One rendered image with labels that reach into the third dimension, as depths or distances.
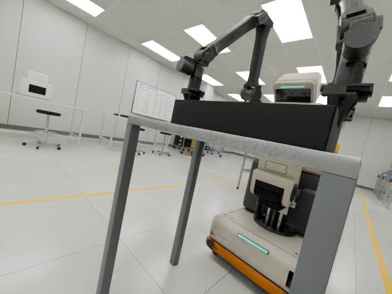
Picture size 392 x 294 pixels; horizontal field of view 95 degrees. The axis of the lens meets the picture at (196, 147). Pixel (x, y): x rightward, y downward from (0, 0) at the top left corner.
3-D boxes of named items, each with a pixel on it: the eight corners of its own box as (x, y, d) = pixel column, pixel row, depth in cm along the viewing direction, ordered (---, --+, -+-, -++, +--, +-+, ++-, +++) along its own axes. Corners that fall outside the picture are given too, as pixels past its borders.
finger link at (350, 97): (348, 125, 42) (359, 85, 42) (313, 122, 47) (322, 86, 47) (350, 130, 47) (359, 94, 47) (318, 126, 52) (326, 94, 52)
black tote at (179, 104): (333, 157, 53) (343, 120, 52) (324, 154, 41) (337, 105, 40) (196, 130, 92) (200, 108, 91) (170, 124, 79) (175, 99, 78)
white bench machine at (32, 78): (15, 93, 331) (18, 68, 328) (45, 100, 367) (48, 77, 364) (20, 94, 310) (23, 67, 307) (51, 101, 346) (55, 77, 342)
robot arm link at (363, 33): (380, 20, 45) (336, 31, 50) (395, -19, 35) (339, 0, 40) (378, 66, 44) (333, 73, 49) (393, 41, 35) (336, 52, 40)
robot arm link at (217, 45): (268, 20, 90) (251, 23, 98) (267, 7, 86) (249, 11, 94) (207, 66, 79) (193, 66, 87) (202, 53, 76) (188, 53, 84)
